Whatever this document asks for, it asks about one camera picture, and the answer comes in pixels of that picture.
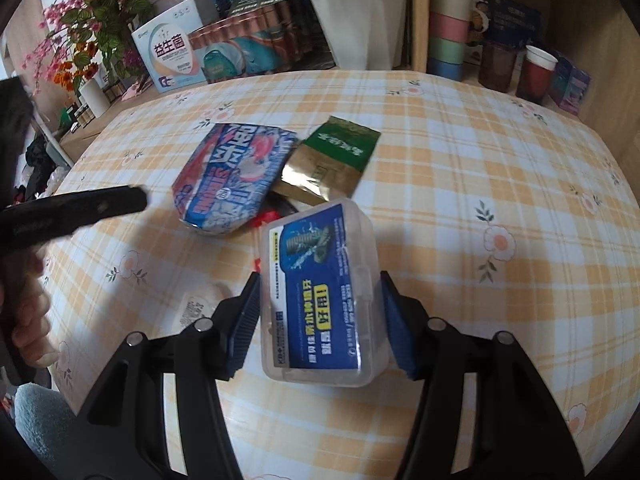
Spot green and gold tea packet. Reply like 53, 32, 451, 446
272, 115, 382, 206

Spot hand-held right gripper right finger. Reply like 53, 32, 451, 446
380, 270, 588, 480

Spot person's left hand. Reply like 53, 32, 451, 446
0, 247, 53, 376

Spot white and blue carton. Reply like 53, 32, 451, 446
131, 0, 208, 93

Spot low wooden cabinet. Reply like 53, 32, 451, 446
50, 75, 166, 161

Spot stack of pastel cups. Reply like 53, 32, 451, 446
425, 0, 473, 81

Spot red paper cup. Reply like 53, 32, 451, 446
515, 45, 558, 106

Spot wooden shelf unit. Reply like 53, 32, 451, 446
407, 0, 640, 171

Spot white flower pot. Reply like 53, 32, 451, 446
310, 0, 408, 71

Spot yellow checkered tablecloth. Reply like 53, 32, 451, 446
42, 70, 636, 480

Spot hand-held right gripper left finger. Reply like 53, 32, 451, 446
75, 271, 263, 480

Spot blue purple small box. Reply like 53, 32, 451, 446
547, 50, 592, 113

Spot person's light blue fuzzy leg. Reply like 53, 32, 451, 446
12, 382, 108, 480

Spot clear plastic box blue label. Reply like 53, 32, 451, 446
259, 197, 391, 388

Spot blue and red snack packet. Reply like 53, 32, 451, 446
171, 122, 299, 237

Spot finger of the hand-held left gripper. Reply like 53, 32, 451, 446
0, 185, 148, 253

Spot clear plastic jelly cup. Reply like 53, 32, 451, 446
177, 282, 233, 331

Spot orange artificial flowers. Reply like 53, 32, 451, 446
52, 42, 98, 91

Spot dark blue shelf box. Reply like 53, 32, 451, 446
470, 0, 543, 53

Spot white vase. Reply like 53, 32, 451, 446
79, 76, 110, 118

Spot small red wrapper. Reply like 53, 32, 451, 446
250, 207, 278, 271

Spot pack of batteries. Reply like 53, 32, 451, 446
187, 0, 336, 83

